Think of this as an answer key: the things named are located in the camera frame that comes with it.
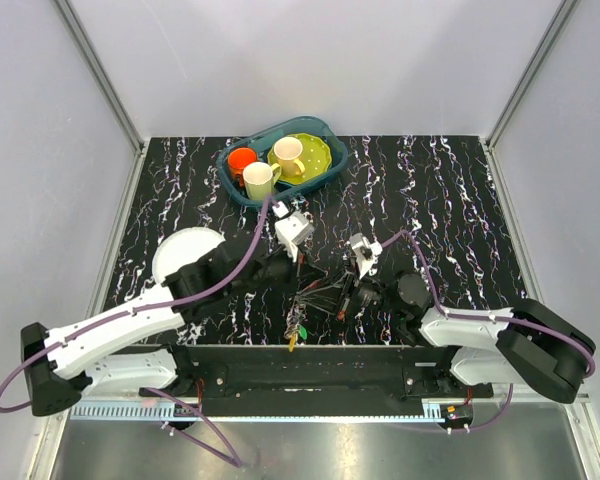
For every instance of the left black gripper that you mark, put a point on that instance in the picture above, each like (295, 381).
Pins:
(307, 273)

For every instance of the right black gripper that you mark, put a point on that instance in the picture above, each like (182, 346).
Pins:
(351, 289)

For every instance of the metal keyring disc with rings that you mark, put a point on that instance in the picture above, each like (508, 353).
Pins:
(295, 318)

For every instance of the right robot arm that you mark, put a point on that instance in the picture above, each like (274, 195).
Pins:
(527, 343)

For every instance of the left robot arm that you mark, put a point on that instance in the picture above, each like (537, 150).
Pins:
(66, 364)

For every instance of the cream mug front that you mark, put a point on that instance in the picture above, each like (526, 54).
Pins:
(259, 179)

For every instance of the yellow-green dotted plate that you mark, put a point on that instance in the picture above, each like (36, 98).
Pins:
(316, 157)

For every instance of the black base bar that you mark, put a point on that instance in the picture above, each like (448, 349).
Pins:
(266, 383)

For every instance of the cream mug on plate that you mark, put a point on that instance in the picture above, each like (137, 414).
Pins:
(286, 152)

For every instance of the white round plate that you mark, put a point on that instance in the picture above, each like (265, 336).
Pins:
(181, 248)

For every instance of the orange mug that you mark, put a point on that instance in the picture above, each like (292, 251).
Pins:
(238, 159)

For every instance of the teal plastic tray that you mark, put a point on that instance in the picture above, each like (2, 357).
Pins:
(263, 141)

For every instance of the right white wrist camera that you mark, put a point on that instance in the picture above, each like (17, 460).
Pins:
(365, 253)

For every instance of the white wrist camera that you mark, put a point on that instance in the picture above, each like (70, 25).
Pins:
(365, 253)
(292, 228)

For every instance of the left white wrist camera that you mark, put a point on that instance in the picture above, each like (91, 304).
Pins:
(292, 228)

